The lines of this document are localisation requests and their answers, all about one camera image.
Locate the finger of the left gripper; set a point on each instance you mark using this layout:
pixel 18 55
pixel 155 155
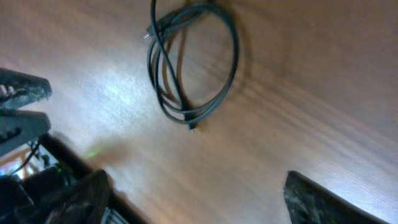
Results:
pixel 18 127
pixel 20 89

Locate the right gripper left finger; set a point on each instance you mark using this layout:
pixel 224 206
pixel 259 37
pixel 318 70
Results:
pixel 84 202

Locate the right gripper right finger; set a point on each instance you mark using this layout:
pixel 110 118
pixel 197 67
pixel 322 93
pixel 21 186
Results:
pixel 310 203

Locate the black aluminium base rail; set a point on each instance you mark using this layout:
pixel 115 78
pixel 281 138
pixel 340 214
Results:
pixel 80 169

